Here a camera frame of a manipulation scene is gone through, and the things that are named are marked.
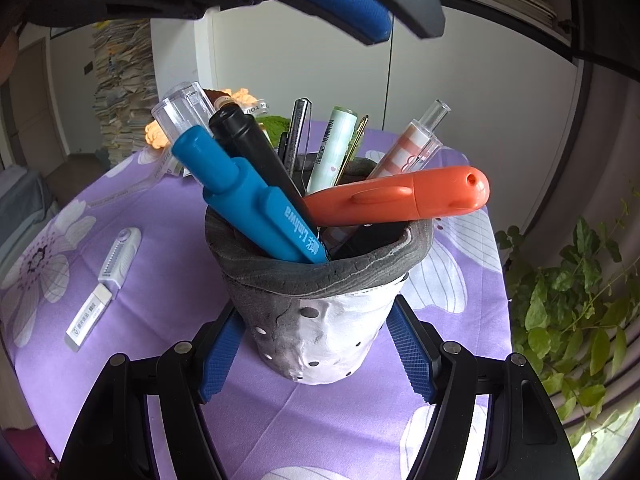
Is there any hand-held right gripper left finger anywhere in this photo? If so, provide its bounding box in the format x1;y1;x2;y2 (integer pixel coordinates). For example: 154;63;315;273
57;310;246;480

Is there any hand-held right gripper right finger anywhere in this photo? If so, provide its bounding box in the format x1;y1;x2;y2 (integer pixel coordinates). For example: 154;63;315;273
382;296;581;480

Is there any grey fabric pen holder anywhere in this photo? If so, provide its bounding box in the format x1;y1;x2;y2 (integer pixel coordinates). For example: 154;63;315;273
204;157;435;386

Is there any clear cap pen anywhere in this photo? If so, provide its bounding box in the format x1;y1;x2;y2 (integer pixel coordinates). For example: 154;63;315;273
151;80;217;142

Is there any light green pen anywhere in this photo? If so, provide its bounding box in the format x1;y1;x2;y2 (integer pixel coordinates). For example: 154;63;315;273
306;106;357;196

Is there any olive green pen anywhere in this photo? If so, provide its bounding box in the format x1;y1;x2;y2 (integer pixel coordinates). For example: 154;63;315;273
334;114;371;187

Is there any orange pen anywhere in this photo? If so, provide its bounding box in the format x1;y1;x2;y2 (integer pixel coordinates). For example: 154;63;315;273
302;165;491;228

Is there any blue pen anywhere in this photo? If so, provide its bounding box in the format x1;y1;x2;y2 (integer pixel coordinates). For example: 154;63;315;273
172;125;329;264

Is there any black marker pen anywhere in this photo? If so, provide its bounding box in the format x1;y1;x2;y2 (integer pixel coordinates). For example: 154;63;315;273
209;105;321;231

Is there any pink striped clear pen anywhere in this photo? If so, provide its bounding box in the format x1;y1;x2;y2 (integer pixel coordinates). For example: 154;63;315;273
367;100;452;181

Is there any purple floral tablecloth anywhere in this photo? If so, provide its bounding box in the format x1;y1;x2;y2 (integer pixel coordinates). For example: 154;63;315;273
0;127;511;480

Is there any tall stack of papers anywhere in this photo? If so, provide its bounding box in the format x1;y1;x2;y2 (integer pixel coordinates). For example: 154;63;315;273
92;17;158;166

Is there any white eraser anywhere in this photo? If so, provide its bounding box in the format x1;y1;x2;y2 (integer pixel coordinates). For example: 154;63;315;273
65;282;115;348

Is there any crochet sunflower with green stem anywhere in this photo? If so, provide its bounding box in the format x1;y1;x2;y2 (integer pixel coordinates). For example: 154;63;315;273
144;87;293;151

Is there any brown door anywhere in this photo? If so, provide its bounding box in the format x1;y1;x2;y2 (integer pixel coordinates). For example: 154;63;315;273
0;40;68;181

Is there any green potted plant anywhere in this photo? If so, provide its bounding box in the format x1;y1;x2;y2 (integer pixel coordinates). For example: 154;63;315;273
495;200;640;466

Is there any clear printed ribbon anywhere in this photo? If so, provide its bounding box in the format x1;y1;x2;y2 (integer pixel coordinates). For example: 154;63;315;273
87;100;271;208

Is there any grey cushion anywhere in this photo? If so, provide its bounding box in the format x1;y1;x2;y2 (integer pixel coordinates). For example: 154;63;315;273
0;167;56;256

